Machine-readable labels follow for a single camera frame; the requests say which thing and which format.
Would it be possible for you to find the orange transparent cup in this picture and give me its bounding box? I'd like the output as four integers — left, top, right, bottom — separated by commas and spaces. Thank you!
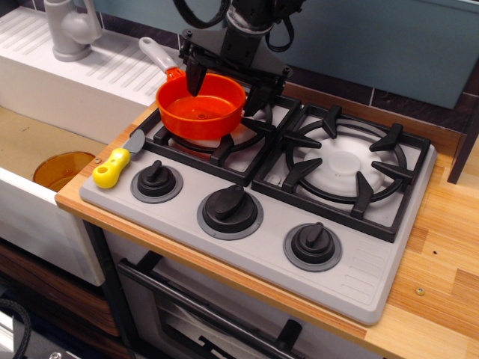
33, 151, 95, 192

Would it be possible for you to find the orange pot with grey handle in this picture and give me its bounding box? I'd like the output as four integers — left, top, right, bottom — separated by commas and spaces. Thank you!
138, 37, 246, 140

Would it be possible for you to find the grey toy stove top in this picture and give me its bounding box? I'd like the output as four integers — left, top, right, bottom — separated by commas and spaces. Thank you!
78, 92, 438, 326

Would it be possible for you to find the black right burner grate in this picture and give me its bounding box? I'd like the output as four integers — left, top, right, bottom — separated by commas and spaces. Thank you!
252, 104, 436, 242

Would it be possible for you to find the yellow handled grey spatula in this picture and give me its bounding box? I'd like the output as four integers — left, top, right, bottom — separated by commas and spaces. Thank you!
92, 129, 146, 189

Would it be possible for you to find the black right stove knob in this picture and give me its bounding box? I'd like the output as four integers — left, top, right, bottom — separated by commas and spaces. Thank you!
283, 222, 343, 272

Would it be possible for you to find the black burner grate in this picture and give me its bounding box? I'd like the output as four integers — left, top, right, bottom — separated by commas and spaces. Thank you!
138, 95, 301, 186
252, 104, 436, 242

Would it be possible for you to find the black stove knob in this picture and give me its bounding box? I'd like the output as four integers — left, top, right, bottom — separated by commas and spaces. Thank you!
197, 185, 264, 241
283, 222, 343, 272
130, 160, 183, 204

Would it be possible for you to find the white toy sink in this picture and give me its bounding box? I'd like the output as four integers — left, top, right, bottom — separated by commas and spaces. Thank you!
1, 7, 165, 286

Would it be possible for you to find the grey toy faucet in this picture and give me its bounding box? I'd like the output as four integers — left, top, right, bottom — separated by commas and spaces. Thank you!
43, 0, 103, 62

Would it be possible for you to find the black middle stove knob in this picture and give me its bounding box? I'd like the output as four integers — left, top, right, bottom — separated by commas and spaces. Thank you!
197, 185, 264, 241

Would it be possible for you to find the oven door with black handle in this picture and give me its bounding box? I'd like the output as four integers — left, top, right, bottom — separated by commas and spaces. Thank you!
117, 251, 376, 358

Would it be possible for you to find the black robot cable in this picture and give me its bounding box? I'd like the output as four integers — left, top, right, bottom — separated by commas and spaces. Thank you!
171, 0, 305, 53

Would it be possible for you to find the black left burner grate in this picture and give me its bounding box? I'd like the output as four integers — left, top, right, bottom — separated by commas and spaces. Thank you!
138, 95, 301, 186

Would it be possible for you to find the black left stove knob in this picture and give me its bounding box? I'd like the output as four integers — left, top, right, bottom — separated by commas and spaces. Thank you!
130, 160, 183, 204

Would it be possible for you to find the black braided cable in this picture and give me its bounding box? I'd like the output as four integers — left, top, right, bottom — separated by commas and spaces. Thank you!
0, 297, 32, 359

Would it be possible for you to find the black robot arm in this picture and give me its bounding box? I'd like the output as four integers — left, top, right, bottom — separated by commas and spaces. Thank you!
174, 0, 303, 117

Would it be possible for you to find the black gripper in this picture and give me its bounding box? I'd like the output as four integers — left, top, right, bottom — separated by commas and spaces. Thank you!
180, 22, 291, 116

